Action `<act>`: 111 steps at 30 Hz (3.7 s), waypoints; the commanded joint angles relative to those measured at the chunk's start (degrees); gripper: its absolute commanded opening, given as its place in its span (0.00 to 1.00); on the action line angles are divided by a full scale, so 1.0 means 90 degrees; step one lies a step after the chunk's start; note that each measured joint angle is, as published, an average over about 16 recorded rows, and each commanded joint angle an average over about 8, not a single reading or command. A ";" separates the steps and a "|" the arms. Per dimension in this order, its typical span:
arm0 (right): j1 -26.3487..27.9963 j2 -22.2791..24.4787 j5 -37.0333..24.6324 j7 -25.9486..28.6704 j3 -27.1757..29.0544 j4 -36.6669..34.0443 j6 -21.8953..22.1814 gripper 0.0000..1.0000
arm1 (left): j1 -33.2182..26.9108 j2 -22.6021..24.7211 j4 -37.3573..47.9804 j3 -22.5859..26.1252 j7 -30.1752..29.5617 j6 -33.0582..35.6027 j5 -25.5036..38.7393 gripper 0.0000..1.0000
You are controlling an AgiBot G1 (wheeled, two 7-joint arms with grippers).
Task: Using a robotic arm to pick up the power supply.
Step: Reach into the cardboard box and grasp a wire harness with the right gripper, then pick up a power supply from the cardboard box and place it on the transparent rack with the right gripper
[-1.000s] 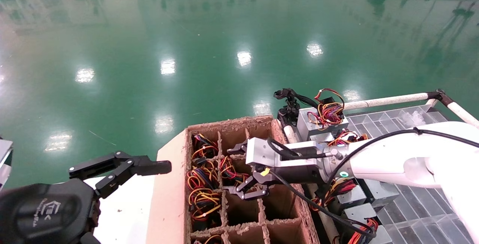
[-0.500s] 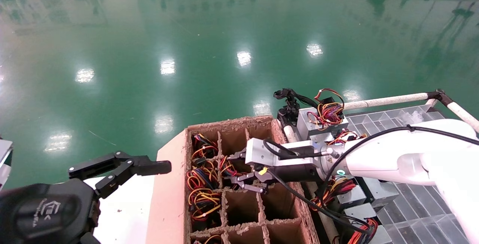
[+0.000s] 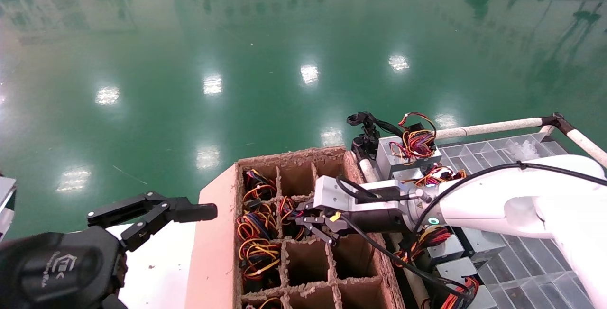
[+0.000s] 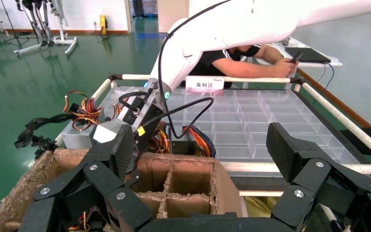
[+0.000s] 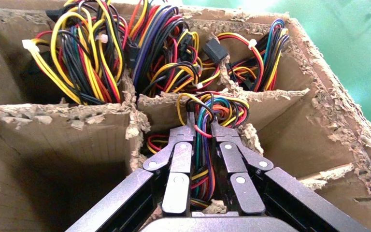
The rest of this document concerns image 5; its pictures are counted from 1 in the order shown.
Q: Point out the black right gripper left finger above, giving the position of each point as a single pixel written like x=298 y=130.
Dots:
x=180 y=160

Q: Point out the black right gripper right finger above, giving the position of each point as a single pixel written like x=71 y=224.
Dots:
x=233 y=160

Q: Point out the brown divided cardboard box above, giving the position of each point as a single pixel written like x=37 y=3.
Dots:
x=76 y=144

